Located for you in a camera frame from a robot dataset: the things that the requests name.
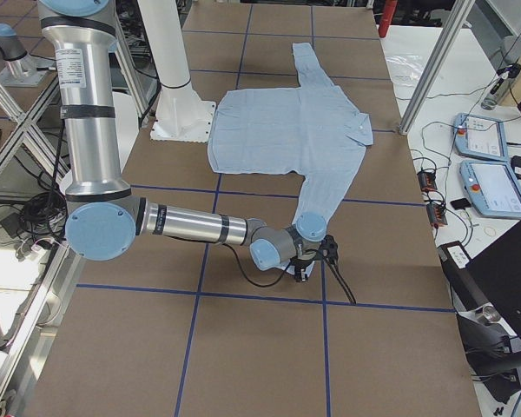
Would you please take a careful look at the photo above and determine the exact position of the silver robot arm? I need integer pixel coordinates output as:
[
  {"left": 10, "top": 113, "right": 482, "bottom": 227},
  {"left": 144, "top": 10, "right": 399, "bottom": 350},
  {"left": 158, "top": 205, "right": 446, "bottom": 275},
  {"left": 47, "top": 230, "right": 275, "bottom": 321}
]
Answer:
[{"left": 38, "top": 1, "right": 326, "bottom": 281}]

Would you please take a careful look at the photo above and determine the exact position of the red fire extinguisher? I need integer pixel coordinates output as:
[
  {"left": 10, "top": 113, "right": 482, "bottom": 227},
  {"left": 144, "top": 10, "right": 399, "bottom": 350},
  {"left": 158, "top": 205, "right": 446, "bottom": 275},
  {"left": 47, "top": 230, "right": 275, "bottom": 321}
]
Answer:
[{"left": 378, "top": 0, "right": 398, "bottom": 38}]

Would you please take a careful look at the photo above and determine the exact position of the white central column base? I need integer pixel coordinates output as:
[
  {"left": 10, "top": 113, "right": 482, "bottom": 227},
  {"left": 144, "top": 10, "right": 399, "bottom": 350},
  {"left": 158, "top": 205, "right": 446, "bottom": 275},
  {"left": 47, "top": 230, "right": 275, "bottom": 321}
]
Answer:
[{"left": 138, "top": 0, "right": 216, "bottom": 142}]

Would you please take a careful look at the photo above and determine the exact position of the black laptop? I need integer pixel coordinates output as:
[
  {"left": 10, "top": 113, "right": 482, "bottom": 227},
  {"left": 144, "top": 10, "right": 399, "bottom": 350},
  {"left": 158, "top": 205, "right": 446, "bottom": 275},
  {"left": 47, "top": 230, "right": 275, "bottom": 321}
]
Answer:
[{"left": 438, "top": 220, "right": 521, "bottom": 339}]

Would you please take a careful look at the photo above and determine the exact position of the clear plastic bag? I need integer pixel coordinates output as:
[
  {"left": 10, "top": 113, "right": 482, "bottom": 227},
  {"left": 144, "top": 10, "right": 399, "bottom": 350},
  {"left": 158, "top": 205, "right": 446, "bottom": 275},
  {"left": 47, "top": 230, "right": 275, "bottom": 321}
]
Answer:
[{"left": 386, "top": 54, "right": 425, "bottom": 87}]

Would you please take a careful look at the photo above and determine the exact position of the blue teach pendant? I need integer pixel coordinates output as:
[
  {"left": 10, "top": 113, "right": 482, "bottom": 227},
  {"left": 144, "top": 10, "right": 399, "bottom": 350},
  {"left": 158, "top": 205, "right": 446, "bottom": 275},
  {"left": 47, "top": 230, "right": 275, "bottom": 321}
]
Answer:
[
  {"left": 453, "top": 113, "right": 509, "bottom": 162},
  {"left": 459, "top": 160, "right": 521, "bottom": 219}
]

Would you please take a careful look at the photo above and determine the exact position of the orange black adapter box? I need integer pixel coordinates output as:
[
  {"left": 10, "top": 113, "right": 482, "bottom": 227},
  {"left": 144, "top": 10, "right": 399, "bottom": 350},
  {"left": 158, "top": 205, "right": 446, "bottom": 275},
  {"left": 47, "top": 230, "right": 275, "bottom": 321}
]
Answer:
[{"left": 417, "top": 169, "right": 438, "bottom": 192}]

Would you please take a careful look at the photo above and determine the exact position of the upper blue teach pendant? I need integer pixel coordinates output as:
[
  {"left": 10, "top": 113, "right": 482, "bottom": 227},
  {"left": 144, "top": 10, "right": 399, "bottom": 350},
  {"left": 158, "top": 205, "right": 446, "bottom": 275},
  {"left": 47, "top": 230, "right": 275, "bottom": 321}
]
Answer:
[{"left": 453, "top": 113, "right": 509, "bottom": 162}]

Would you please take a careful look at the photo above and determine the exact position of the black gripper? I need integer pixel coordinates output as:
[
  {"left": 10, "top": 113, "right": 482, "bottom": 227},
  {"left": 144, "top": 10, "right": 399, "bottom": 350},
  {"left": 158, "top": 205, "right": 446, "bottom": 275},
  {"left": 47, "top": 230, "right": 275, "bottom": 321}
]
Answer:
[{"left": 291, "top": 251, "right": 315, "bottom": 282}]

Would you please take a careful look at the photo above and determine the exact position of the wrist black camera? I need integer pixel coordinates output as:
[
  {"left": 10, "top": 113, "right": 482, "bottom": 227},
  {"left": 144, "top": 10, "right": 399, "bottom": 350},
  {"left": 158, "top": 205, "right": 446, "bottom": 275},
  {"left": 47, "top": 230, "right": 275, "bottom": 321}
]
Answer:
[{"left": 320, "top": 235, "right": 339, "bottom": 266}]

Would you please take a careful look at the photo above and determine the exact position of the lower blue teach pendant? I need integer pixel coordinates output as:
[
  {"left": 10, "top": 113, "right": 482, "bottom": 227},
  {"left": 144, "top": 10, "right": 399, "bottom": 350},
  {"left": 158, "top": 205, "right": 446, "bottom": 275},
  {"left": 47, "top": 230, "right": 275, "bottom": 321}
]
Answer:
[{"left": 459, "top": 160, "right": 521, "bottom": 219}]

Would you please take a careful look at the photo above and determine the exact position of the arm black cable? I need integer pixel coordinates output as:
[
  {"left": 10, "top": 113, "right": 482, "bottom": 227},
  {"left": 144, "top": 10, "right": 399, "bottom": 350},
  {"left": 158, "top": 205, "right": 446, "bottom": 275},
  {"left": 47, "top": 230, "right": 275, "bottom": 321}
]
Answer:
[{"left": 225, "top": 242, "right": 358, "bottom": 305}]

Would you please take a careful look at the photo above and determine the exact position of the light blue button-up shirt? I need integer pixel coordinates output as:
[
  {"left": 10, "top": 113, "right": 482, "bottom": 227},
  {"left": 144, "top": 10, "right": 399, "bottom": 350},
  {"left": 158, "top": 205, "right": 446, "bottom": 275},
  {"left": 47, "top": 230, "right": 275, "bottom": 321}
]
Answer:
[{"left": 208, "top": 43, "right": 373, "bottom": 270}]

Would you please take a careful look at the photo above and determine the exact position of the aluminium frame post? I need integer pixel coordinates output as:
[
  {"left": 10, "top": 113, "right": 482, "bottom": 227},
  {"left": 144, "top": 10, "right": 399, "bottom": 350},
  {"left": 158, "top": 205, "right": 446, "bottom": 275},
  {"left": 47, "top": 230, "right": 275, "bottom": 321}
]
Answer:
[{"left": 398, "top": 0, "right": 475, "bottom": 136}]

